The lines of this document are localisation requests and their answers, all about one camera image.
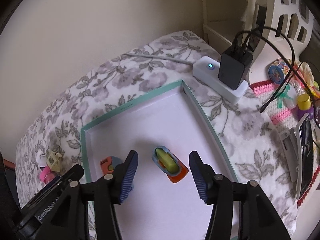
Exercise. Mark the round colourful tin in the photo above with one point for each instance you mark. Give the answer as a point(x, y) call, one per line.
point(277, 71)

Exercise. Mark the white framed phone stand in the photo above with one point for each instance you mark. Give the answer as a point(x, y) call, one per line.
point(297, 144)

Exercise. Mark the green orange blue stapler toy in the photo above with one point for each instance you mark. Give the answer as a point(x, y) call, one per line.
point(174, 169)

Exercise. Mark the black power adapter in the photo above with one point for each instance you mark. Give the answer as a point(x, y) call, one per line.
point(234, 66)

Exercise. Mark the small orange blue eraser case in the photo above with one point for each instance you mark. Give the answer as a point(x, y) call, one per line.
point(109, 164)

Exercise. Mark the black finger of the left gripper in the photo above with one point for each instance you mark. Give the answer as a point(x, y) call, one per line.
point(58, 211)

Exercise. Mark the cream hair claw clip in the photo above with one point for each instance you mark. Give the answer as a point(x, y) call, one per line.
point(54, 161)

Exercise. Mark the pink silicone band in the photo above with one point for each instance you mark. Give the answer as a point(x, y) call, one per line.
point(46, 175)

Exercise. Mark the white power strip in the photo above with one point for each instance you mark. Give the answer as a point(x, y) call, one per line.
point(206, 70)

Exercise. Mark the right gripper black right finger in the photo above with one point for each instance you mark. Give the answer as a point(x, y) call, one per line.
point(218, 191)

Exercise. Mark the purple bottle yellow cap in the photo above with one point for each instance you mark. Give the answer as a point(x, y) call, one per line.
point(304, 106)

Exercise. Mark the teal white shallow box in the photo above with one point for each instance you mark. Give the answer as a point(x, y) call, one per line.
point(171, 117)

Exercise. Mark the white lattice chair back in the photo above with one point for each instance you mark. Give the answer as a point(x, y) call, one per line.
point(286, 16)

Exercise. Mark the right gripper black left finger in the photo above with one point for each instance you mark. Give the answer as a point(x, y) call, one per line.
point(110, 190)

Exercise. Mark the pink white crochet mat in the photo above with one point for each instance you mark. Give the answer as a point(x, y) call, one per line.
point(282, 117)

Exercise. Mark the floral grey white blanket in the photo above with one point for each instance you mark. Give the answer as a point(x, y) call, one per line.
point(250, 138)

